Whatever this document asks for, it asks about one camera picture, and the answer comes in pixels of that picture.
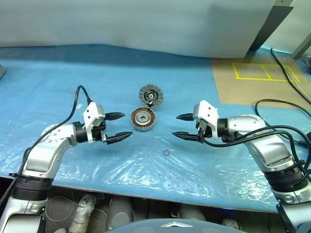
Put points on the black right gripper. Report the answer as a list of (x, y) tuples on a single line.
[(203, 128)]

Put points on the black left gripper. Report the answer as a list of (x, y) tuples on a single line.
[(99, 133)]

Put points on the silver motor base copper windings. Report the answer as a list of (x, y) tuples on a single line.
[(143, 119)]

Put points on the silver finned motor cover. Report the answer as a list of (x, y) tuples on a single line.
[(150, 95)]

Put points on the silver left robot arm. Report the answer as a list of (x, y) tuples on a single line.
[(48, 145)]

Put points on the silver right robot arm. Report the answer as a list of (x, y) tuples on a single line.
[(267, 145)]

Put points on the brown cardboard sheet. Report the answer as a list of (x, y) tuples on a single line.
[(243, 92)]

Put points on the blue plastic table cover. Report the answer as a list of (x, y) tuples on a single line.
[(73, 72)]

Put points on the grey plastic cylinder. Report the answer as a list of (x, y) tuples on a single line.
[(120, 213), (193, 214)]

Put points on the white crumpled bottle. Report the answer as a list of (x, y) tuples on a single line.
[(82, 211)]

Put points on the white backdrop board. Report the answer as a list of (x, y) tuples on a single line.
[(121, 24)]

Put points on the grey rounded shape white chevron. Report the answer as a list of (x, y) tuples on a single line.
[(145, 227)]

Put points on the grey metal wedge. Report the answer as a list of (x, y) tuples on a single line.
[(2, 71)]

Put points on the dark grey slanted panel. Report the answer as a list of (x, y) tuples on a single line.
[(272, 26)]

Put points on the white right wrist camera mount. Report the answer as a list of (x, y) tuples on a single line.
[(206, 111)]

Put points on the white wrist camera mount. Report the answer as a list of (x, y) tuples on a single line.
[(206, 111), (93, 112)]

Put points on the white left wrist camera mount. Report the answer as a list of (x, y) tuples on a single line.
[(93, 112)]

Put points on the grey aluminium frame post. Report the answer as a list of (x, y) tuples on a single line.
[(303, 44)]

